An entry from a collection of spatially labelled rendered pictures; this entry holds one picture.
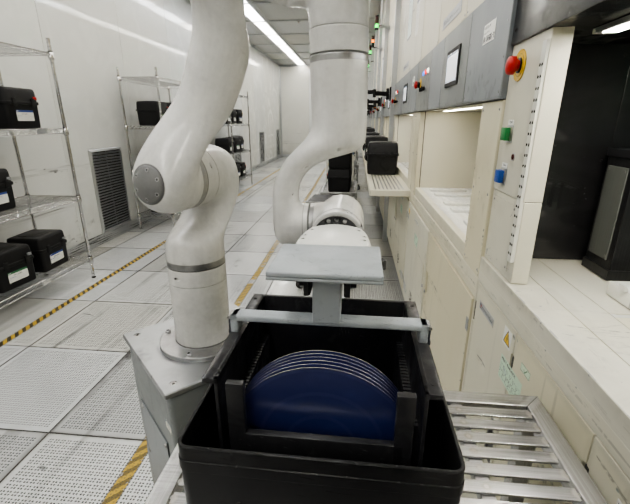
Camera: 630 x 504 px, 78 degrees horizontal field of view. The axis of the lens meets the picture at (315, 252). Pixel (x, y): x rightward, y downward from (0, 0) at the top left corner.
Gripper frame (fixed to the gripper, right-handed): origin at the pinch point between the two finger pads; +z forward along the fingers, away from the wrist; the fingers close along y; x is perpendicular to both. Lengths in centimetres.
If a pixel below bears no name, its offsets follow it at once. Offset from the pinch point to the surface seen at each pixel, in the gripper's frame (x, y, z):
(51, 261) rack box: -81, 221, -206
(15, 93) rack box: 34, 223, -211
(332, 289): -0.6, -0.6, 1.8
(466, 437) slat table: -29.8, -21.3, -9.4
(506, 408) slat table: -30.6, -30.2, -17.9
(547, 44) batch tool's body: 31, -38, -47
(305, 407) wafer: -11.8, 1.7, 7.7
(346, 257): 2.6, -2.1, 0.0
